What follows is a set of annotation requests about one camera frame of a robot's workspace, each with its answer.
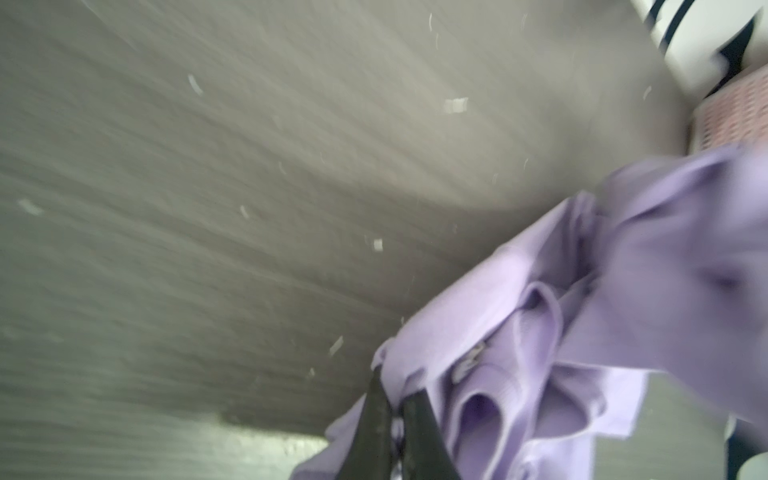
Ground white plastic laundry basket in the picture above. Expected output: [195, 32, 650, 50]
[688, 65, 767, 153]

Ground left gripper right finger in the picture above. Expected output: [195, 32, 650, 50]
[401, 390, 460, 480]

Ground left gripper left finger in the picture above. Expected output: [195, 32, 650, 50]
[335, 366, 393, 480]

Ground purple t-shirt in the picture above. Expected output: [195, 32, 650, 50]
[292, 145, 767, 479]

